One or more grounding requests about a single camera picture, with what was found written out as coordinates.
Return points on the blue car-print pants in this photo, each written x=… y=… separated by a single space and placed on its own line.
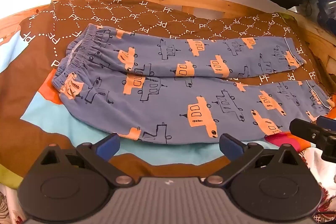
x=168 y=87

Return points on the brown printed blanket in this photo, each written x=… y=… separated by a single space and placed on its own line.
x=39 y=69

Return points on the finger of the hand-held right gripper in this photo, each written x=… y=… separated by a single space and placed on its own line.
x=326 y=123
x=307 y=130

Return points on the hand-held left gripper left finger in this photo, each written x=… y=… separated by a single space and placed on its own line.
x=108 y=146

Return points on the floral printed bedsheet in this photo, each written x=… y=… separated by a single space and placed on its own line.
x=324 y=187

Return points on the wooden bed frame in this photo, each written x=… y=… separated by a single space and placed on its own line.
x=210 y=3

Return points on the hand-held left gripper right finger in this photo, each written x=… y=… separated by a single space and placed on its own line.
x=231 y=147

